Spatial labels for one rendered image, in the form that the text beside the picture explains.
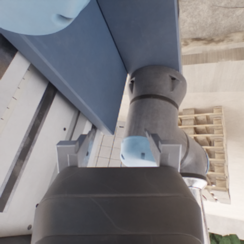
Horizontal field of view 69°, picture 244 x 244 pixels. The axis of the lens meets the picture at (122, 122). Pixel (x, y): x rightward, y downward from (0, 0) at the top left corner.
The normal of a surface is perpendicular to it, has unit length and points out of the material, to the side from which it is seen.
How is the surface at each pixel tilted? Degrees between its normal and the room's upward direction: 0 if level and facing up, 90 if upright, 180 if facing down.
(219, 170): 90
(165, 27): 0
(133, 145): 85
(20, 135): 90
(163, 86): 70
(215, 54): 90
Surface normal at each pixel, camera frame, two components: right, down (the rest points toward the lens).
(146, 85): -0.43, -0.13
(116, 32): -0.19, 0.89
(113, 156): -0.12, -0.44
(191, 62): -0.32, -0.45
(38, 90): 0.93, 0.02
